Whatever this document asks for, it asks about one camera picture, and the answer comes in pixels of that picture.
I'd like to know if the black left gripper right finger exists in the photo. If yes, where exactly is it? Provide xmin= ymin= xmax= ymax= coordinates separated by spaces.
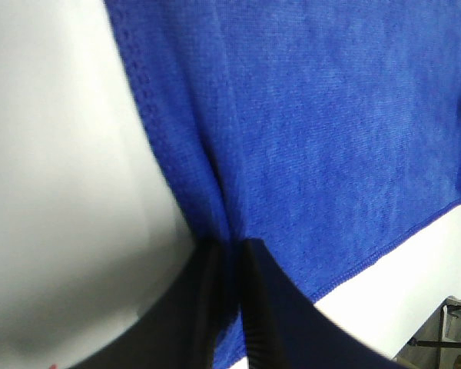
xmin=240 ymin=238 xmax=399 ymax=368

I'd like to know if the blue microfiber towel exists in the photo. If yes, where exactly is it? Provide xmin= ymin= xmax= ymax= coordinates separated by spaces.
xmin=106 ymin=1 xmax=461 ymax=368

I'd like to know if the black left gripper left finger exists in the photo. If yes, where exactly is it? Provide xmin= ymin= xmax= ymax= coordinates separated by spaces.
xmin=75 ymin=240 xmax=225 ymax=369

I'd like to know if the metal frame under table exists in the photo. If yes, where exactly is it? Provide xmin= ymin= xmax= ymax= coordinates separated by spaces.
xmin=396 ymin=296 xmax=461 ymax=368

